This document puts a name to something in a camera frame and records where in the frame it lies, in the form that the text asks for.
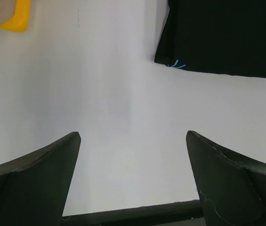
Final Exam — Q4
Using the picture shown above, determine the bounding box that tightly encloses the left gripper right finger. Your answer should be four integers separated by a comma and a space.
186, 130, 266, 226

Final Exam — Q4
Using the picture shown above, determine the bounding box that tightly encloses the black t-shirt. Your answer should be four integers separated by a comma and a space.
154, 0, 266, 78

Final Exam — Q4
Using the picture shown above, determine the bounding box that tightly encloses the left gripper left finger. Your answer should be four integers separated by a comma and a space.
0, 132, 81, 226

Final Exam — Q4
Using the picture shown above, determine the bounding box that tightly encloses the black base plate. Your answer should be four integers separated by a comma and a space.
60, 200, 205, 226

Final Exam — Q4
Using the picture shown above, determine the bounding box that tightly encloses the yellow t-shirt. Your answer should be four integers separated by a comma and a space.
0, 0, 31, 32

